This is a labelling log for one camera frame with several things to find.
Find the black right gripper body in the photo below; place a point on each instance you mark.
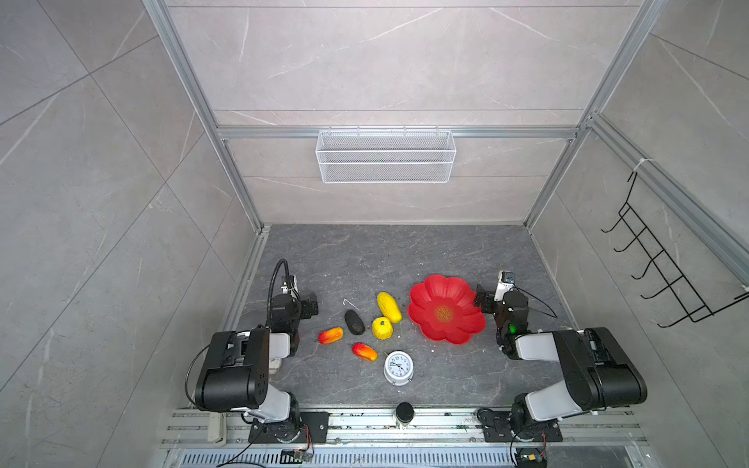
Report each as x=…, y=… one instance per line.
x=486, y=299

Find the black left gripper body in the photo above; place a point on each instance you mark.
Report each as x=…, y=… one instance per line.
x=308, y=305

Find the red-yellow fake mango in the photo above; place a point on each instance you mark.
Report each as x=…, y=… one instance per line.
x=365, y=352
x=330, y=336

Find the dark black fake fruit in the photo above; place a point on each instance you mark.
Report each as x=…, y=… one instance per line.
x=354, y=322

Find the round yellow fake fruit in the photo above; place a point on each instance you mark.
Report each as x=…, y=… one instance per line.
x=382, y=328

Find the long yellow fake fruit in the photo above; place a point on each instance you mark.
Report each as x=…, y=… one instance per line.
x=389, y=307

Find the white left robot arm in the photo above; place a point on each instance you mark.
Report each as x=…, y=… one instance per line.
x=236, y=369

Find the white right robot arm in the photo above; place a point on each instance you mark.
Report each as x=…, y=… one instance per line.
x=597, y=373

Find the red flower-shaped fruit bowl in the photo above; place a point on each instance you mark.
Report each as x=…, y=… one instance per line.
x=444, y=309

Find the white alarm clock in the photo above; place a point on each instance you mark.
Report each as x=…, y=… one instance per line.
x=399, y=368

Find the black cylindrical knob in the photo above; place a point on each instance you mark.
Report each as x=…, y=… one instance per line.
x=405, y=414

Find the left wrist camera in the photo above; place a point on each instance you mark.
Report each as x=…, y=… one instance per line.
x=289, y=285

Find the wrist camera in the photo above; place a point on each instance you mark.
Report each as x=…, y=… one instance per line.
x=289, y=285
x=505, y=284

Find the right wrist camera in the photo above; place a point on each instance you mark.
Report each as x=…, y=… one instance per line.
x=505, y=284

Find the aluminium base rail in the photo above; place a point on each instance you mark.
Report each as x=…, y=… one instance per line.
x=437, y=437

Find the black wire hook rack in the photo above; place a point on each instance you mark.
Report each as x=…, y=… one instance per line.
x=673, y=281

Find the white wire mesh basket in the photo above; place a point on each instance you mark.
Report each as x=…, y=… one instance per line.
x=349, y=157

